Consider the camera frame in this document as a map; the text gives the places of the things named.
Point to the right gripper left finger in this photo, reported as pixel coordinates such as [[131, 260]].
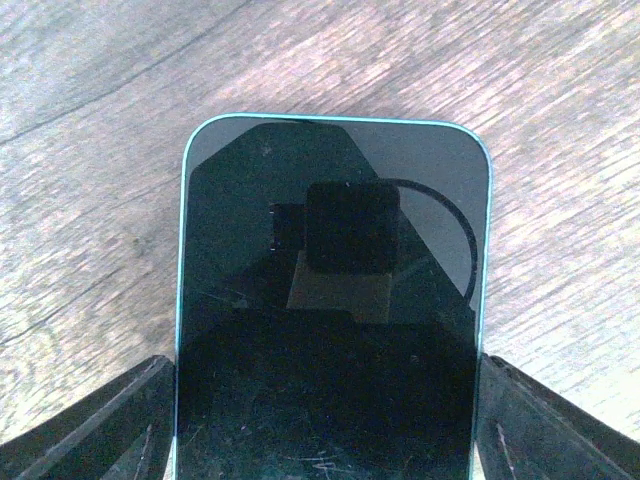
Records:
[[123, 430]]

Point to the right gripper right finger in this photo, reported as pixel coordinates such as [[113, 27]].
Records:
[[524, 430]]

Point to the teal edged black phone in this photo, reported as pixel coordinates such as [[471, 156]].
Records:
[[329, 315]]

